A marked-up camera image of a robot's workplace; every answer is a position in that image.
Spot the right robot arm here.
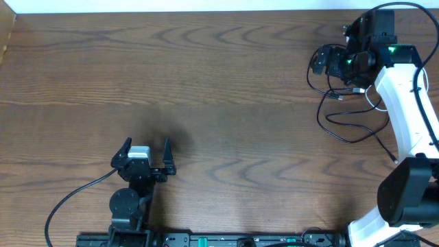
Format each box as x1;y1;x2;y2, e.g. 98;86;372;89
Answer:
307;3;438;246

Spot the black usb cable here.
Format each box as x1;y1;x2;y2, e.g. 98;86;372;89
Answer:
316;87;399;164
306;43;366;101

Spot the white usb cable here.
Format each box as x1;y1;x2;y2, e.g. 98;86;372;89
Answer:
364;67;429;113

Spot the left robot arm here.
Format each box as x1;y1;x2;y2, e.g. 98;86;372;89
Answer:
107;137;176;247

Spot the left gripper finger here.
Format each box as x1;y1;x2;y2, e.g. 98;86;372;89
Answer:
163;138;176;175
110;137;132;168

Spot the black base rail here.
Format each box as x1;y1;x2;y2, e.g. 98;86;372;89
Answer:
75;231;351;247

